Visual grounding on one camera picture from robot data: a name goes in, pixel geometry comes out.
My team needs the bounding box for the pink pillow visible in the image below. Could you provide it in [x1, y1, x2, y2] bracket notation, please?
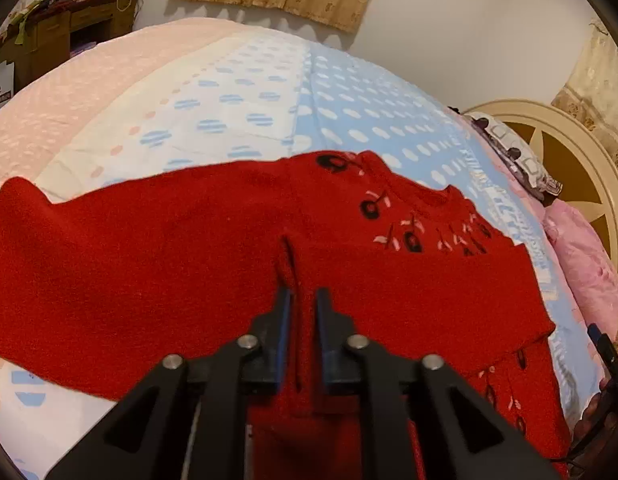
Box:
[542, 199, 618, 343]

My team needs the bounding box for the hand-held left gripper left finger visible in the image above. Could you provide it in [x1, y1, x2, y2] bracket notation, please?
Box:
[44, 287, 295, 480]

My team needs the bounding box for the green cloth pile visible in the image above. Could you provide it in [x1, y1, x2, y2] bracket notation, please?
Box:
[8, 0, 72, 47]

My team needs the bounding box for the brown wooden desk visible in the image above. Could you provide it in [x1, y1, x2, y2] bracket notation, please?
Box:
[0, 0, 142, 95]

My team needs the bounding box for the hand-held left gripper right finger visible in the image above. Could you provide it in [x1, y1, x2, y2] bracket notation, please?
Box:
[314, 287, 565, 480]

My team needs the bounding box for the red knitted sweater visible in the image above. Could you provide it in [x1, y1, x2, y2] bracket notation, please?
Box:
[0, 150, 572, 480]

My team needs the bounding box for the cream wooden headboard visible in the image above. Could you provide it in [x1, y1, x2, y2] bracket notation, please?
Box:
[461, 99, 618, 331]

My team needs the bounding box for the black white patterned pillow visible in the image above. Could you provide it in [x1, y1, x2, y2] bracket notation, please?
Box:
[464, 112, 564, 202]

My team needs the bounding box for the bed with dotted sheet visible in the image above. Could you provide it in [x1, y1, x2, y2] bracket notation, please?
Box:
[0, 17, 610, 480]

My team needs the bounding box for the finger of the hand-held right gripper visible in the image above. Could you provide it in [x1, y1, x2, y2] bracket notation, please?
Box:
[586, 322, 618, 378]

